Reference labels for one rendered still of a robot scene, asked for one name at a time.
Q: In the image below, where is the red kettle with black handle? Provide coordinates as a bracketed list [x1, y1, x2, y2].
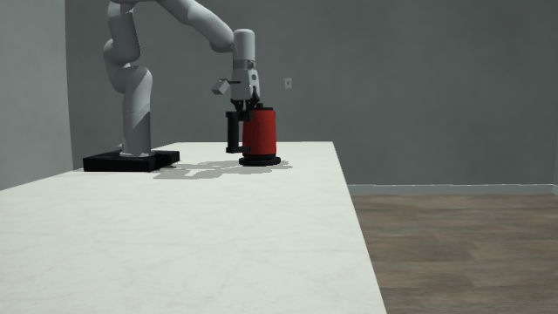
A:
[226, 103, 276, 158]

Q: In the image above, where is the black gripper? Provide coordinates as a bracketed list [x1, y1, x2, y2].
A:
[230, 68, 260, 121]

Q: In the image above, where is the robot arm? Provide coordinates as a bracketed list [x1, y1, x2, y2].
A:
[103, 0, 256, 158]

